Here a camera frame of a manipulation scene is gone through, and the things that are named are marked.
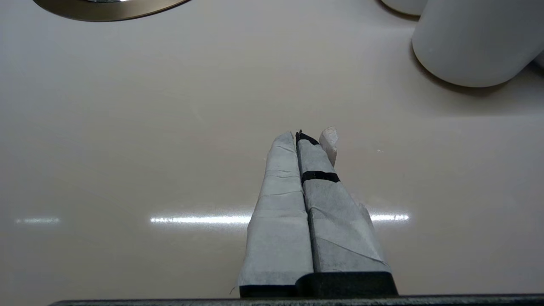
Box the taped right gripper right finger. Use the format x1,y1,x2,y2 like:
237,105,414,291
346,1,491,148
295,127,399,297

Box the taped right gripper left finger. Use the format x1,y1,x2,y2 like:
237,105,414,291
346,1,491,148
237,132,314,297

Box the brass pot ring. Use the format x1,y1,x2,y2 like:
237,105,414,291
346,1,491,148
33,0,190,22

